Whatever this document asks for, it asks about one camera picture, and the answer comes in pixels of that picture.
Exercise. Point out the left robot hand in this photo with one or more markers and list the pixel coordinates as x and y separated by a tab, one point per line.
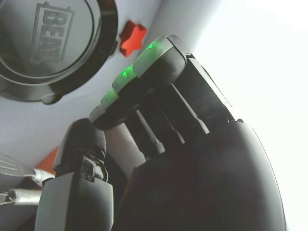
192	180

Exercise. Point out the metal slotted tongs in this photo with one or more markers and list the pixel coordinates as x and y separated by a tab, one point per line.
24	196

